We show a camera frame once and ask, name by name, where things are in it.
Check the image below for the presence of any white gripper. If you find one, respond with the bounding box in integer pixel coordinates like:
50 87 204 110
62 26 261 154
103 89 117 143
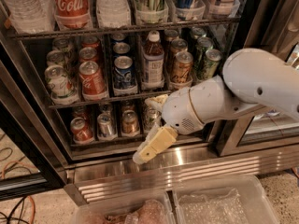
133 88 204 164

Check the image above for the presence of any red coke can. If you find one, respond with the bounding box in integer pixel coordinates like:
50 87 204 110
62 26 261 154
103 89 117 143
79 47 99 63
78 61 105 95
81 35 101 49

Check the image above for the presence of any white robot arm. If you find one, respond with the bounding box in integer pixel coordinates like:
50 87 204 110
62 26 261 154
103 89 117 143
133 49 299 164

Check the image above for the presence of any bottom shelf white green can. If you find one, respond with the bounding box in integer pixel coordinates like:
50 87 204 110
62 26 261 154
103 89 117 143
144 107 161 132

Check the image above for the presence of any bottom shelf orange can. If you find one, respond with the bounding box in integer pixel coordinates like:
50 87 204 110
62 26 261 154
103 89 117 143
121 110 139 134

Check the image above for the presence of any front orange gold can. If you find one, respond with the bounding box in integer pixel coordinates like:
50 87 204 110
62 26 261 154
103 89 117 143
170 51 193 83

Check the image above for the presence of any orange gold can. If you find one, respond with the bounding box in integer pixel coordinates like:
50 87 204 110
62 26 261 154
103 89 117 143
164 29 179 56
170 51 193 83
167 38 188 72

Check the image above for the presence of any bottom shelf silver can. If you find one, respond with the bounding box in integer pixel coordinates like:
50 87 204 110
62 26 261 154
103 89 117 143
97 113 116 138

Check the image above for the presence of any front blue pepsi can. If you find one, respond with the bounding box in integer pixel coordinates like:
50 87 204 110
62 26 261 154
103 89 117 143
114 56 135 90

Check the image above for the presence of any bottom shelf red can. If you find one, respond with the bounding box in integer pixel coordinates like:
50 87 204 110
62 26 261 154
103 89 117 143
70 117 93 143

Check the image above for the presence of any rear orange gold can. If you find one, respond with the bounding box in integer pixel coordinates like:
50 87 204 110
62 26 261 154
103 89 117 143
164 29 179 56

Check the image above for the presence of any steel fridge bottom grille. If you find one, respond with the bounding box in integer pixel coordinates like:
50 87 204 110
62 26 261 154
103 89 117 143
64 144 299 206

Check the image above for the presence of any rear blue can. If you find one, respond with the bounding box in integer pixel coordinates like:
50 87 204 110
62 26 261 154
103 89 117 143
110 33 126 44

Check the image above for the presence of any front white green can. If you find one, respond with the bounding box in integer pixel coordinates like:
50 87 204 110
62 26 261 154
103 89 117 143
44 65 75 98

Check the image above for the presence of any rear white green can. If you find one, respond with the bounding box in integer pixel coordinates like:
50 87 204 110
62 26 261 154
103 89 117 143
52 37 75 60

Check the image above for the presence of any fridge left open door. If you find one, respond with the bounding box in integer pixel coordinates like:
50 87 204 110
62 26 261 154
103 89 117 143
0 29 66 201

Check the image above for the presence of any fridge right glass door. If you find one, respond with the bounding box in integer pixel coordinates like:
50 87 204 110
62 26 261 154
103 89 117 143
217 0 299 156

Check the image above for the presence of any tea bottle white cap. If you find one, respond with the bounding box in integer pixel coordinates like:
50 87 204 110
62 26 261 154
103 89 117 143
142 31 164 83

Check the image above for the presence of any left clear plastic bin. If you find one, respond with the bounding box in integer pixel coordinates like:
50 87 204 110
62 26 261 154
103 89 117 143
70 190 176 224

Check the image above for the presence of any clear plastic bin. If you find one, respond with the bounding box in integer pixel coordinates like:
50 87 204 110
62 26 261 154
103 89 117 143
172 175 280 224
70 190 176 224

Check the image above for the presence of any right clear plastic bin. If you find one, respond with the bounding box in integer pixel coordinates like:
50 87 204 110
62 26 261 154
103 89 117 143
172 175 280 224

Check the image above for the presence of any clear water bottle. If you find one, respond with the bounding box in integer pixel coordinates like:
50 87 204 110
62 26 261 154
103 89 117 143
4 0 55 34
96 0 131 28

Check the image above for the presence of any large coca cola bottle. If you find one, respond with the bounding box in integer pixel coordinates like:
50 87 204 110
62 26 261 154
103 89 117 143
55 0 91 30

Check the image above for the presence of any left clear water bottle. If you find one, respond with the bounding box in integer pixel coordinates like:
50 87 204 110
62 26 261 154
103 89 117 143
4 0 55 34

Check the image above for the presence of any black cable on floor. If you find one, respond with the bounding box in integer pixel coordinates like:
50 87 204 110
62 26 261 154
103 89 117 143
0 133 30 224

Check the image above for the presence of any orange cable on floor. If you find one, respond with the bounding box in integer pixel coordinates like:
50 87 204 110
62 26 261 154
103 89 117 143
0 160 36 224

